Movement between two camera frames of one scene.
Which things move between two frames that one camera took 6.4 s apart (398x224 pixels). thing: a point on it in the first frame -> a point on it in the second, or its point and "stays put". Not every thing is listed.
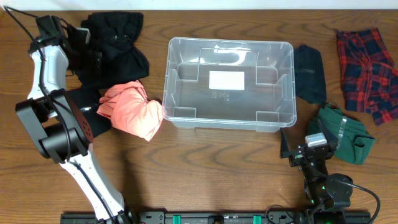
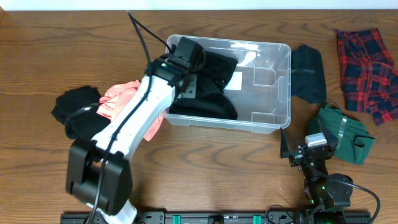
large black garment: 114,33 -> 212,99
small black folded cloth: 310,74 stays put
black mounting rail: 223,218 stays put
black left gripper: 82,58 -> 189,88
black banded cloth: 87,100 stays put
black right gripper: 296,157 stays put
